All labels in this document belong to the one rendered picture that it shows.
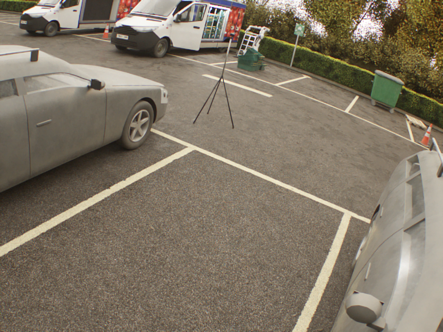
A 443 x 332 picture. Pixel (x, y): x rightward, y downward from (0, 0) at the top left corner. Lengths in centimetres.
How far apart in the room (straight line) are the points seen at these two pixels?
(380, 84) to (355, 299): 1252
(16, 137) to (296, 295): 281
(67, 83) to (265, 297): 272
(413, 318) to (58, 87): 336
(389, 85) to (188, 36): 760
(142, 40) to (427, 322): 1053
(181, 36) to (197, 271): 942
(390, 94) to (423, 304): 1249
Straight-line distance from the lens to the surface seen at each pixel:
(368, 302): 149
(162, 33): 1135
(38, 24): 1525
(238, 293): 289
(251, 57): 1211
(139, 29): 1107
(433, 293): 164
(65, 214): 342
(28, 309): 260
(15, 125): 317
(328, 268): 349
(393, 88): 1374
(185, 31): 1153
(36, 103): 330
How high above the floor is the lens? 203
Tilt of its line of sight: 25 degrees down
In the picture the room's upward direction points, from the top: 14 degrees clockwise
